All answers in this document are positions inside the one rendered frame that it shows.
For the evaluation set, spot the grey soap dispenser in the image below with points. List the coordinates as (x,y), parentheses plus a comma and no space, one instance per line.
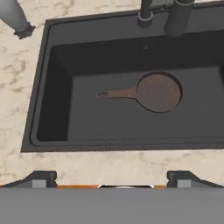
(14,16)

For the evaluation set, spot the brown cast iron pan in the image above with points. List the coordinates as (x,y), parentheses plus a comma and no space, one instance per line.
(159,92)

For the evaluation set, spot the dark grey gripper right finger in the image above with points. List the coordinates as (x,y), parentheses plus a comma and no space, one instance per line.
(179,177)

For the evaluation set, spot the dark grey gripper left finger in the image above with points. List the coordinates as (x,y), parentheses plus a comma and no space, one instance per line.
(43,177)

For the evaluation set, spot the dark grey tap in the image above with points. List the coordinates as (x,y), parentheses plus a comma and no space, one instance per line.
(175,14)

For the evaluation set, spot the black sink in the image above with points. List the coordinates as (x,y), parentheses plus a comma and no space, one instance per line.
(122,125)

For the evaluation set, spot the orange cupboard front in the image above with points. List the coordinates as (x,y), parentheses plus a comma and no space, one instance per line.
(76,186)

